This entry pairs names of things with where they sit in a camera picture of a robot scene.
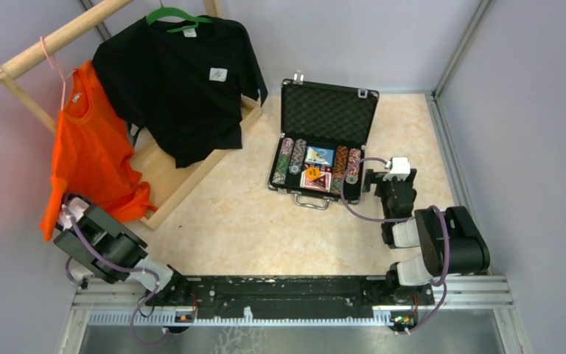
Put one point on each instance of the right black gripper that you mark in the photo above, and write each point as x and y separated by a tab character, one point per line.
378	180

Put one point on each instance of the red black triangle marker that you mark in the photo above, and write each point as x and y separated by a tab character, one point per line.
321	184

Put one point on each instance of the orange round dealer button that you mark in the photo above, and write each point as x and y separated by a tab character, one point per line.
312	173

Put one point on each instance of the blue playing card box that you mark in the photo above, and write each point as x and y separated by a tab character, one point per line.
308	149

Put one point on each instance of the clear round button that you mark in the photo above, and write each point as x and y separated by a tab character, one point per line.
320	156

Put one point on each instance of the black aluminium poker case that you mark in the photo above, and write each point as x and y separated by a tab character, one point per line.
326	116

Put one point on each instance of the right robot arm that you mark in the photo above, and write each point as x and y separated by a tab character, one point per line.
449	241

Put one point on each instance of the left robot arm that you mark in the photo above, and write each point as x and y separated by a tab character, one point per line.
111	252

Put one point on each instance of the red white chip stack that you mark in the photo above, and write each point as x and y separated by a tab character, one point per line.
354	156

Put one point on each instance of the orange black chip stack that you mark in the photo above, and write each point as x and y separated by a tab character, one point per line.
339	167

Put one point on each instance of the red playing card deck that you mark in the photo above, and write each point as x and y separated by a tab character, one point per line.
304	180

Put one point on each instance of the purple blue chip stack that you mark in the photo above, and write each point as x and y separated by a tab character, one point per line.
297	156

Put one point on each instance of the green grey chip stack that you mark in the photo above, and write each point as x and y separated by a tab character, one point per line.
283	161

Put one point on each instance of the black t-shirt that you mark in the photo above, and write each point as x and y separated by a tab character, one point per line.
183	82

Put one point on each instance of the green clothes hanger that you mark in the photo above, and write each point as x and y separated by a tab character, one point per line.
163	12

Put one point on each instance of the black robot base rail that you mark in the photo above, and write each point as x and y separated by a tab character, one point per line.
307	297

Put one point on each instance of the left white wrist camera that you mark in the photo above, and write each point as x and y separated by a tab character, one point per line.
73	206

